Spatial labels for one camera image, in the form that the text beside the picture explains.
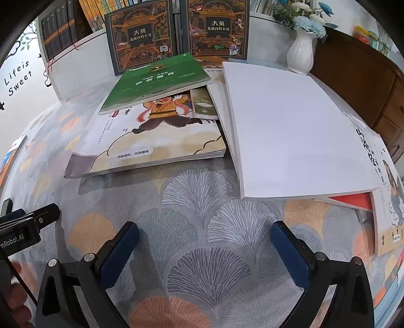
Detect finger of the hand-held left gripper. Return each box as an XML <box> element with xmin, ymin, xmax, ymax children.
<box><xmin>32</xmin><ymin>203</ymin><xmax>60</xmax><ymax>228</ymax></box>

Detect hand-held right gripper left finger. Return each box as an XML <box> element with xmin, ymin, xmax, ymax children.
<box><xmin>35</xmin><ymin>221</ymin><xmax>140</xmax><ymax>328</ymax></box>

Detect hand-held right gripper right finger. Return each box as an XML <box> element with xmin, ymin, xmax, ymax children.
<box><xmin>271</xmin><ymin>221</ymin><xmax>375</xmax><ymax>328</ymax></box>

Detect blue-robed figure storybook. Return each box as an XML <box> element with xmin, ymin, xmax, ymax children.
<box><xmin>350</xmin><ymin>121</ymin><xmax>404</xmax><ymax>257</ymax></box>

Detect set of dark hardcover books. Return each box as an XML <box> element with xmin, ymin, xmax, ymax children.
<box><xmin>39</xmin><ymin>0</ymin><xmax>94</xmax><ymax>62</ymax></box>

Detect row of colourful books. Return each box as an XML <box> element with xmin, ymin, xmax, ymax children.
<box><xmin>77</xmin><ymin>0</ymin><xmax>285</xmax><ymax>32</ymax></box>

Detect person's left hand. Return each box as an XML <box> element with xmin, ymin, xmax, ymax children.
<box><xmin>5</xmin><ymin>263</ymin><xmax>32</xmax><ymax>317</ymax></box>

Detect orange and blue picture book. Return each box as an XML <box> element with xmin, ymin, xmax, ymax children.
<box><xmin>0</xmin><ymin>135</ymin><xmax>29</xmax><ymax>190</ymax></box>

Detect red book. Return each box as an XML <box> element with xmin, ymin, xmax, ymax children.
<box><xmin>314</xmin><ymin>192</ymin><xmax>373</xmax><ymax>212</ymax></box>

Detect monkey cartoon storybook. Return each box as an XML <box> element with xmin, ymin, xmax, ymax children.
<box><xmin>63</xmin><ymin>91</ymin><xmax>226</xmax><ymax>179</ymax></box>

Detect white plain-cover book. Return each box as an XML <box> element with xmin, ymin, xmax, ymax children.
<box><xmin>222</xmin><ymin>61</ymin><xmax>383</xmax><ymax>201</ymax></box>

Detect white book with black print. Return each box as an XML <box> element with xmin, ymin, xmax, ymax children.
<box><xmin>202</xmin><ymin>65</ymin><xmax>243</xmax><ymax>160</ymax></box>

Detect green book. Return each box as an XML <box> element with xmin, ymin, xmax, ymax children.
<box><xmin>99</xmin><ymin>52</ymin><xmax>213</xmax><ymax>116</ymax></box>

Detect olive painted picture book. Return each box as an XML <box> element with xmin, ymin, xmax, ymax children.
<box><xmin>190</xmin><ymin>88</ymin><xmax>220</xmax><ymax>120</ymax></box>

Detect wooden cabinet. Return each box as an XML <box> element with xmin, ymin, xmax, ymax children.
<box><xmin>309</xmin><ymin>27</ymin><xmax>404</xmax><ymax>166</ymax></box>

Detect dark ornate encyclopedia book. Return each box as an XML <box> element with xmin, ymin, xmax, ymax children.
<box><xmin>104</xmin><ymin>2</ymin><xmax>177</xmax><ymax>76</ymax></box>
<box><xmin>185</xmin><ymin>0</ymin><xmax>250</xmax><ymax>68</ymax></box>

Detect colourful jars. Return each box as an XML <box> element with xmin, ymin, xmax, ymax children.
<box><xmin>353</xmin><ymin>25</ymin><xmax>379</xmax><ymax>48</ymax></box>

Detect green potted plant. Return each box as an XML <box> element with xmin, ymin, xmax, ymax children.
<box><xmin>377</xmin><ymin>30</ymin><xmax>400</xmax><ymax>59</ymax></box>

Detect blue and white flowers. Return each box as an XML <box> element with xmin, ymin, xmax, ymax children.
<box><xmin>273</xmin><ymin>0</ymin><xmax>335</xmax><ymax>39</ymax></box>

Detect black wall decal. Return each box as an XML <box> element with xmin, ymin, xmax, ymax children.
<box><xmin>0</xmin><ymin>19</ymin><xmax>53</xmax><ymax>111</ymax></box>

